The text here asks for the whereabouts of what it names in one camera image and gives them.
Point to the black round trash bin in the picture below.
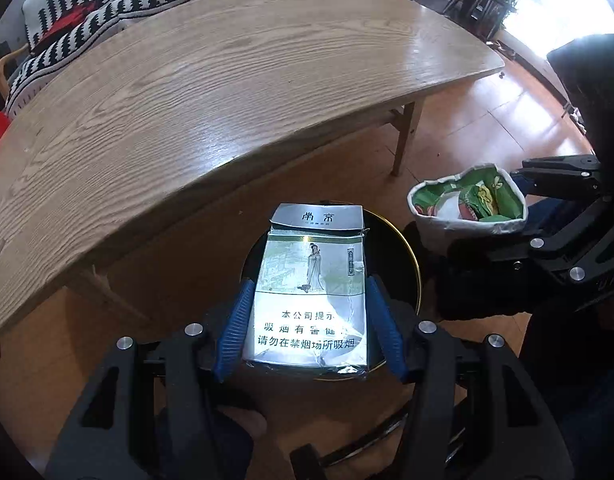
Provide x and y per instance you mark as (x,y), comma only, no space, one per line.
(392,255)

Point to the yellow green snack bag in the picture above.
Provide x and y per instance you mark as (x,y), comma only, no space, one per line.
(481,196)

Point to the silver green cigarette pack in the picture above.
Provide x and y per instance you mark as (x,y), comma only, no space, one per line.
(307,270)

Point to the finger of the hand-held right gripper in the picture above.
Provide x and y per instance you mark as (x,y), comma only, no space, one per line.
(547,252)
(557,170)

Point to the green drink pouch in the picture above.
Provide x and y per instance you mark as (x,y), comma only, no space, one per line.
(504,191)

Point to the wooden table leg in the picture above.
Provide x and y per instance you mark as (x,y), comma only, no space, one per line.
(112,292)
(408,135)

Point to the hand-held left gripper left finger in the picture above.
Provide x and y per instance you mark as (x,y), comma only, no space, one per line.
(234,330)

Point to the red cloth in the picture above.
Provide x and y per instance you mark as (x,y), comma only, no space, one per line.
(69,17)

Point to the person's dark trousers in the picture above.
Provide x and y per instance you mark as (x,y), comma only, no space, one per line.
(577,385)

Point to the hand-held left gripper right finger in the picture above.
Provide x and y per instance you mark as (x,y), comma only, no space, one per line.
(387,330)

